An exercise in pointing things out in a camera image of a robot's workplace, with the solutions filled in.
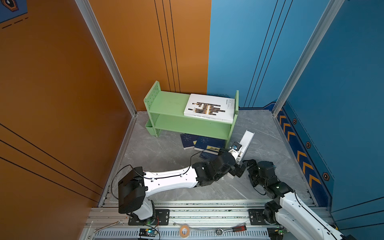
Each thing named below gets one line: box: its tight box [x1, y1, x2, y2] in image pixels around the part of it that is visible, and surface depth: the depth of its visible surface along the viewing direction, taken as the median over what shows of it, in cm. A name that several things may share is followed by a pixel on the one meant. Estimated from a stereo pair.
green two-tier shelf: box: [143, 80, 240, 148], surface depth 90 cm
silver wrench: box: [94, 219, 125, 234], surface depth 73 cm
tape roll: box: [179, 225, 190, 239], surface depth 71 cm
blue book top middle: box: [194, 136, 226, 155], surface depth 99 cm
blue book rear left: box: [180, 133, 198, 150], surface depth 103 cm
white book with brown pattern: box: [183, 93, 236, 124], surface depth 83 cm
